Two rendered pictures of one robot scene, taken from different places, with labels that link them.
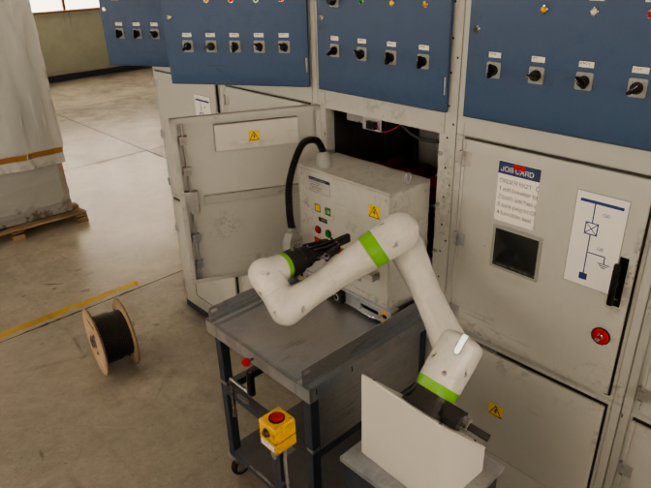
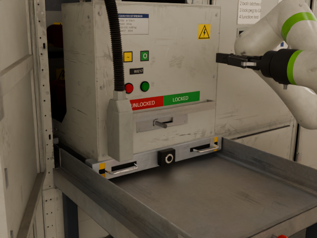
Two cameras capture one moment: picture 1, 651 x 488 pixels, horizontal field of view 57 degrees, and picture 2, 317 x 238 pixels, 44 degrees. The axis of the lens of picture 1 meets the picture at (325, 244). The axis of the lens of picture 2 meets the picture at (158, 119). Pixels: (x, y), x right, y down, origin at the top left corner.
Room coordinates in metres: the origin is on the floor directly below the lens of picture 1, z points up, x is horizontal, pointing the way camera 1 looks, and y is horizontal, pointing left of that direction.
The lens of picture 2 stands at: (1.98, 1.19, 1.35)
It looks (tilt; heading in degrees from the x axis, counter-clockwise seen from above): 15 degrees down; 276
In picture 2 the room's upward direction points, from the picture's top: 1 degrees clockwise
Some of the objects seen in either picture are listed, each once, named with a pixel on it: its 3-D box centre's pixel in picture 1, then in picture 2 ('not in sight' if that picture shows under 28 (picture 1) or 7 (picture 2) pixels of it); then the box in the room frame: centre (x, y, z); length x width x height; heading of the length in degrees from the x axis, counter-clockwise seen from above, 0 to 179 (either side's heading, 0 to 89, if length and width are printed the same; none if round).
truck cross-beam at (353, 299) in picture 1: (344, 291); (160, 154); (2.12, -0.07, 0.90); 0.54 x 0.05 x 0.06; 42
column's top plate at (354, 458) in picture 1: (420, 463); not in sight; (1.34, -0.27, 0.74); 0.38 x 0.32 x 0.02; 43
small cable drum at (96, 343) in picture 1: (110, 336); not in sight; (2.88, 1.25, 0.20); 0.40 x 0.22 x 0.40; 35
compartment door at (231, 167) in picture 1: (254, 195); (11, 76); (2.44, 0.30, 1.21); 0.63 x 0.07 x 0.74; 106
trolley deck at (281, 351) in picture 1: (320, 320); (186, 188); (2.02, 0.03, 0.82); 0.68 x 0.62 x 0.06; 133
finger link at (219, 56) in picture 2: not in sight; (224, 58); (1.92, -0.06, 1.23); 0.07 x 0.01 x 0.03; 133
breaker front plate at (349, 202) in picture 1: (341, 237); (164, 81); (2.10, -0.06, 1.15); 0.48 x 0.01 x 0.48; 42
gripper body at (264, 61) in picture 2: (308, 255); (265, 63); (1.81, 0.06, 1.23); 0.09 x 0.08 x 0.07; 133
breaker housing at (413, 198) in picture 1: (385, 217); (123, 71); (2.28, -0.25, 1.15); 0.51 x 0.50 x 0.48; 132
